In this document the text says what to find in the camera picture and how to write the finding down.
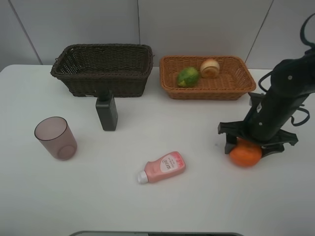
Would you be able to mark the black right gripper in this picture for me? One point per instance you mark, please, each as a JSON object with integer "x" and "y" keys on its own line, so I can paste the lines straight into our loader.
{"x": 235, "y": 130}

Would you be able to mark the orange mandarin fruit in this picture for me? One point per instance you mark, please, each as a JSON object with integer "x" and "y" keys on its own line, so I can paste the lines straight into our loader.
{"x": 245, "y": 153}

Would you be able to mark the pink lotion bottle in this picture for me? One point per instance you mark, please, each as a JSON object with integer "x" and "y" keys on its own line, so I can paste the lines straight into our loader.
{"x": 170, "y": 165}

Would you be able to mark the red yellow peach fruit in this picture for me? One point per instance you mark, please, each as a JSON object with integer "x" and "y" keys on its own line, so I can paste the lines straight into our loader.
{"x": 209, "y": 69}

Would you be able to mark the green lime fruit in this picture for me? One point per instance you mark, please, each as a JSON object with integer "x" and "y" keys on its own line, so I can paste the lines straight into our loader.
{"x": 188, "y": 77}

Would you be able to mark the dark green square bottle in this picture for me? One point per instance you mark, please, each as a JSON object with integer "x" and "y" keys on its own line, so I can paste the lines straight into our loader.
{"x": 106, "y": 109}

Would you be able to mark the translucent pink plastic cup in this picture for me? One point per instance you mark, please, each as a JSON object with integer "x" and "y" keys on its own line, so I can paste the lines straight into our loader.
{"x": 56, "y": 136}

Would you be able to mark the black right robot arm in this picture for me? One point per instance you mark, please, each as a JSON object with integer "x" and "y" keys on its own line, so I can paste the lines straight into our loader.
{"x": 292, "y": 81}

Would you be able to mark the orange wicker basket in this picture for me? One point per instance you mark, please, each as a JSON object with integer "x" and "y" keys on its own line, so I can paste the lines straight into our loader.
{"x": 233, "y": 81}

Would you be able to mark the dark brown wicker basket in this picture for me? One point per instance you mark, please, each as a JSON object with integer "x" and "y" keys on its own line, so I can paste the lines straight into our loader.
{"x": 122, "y": 68}

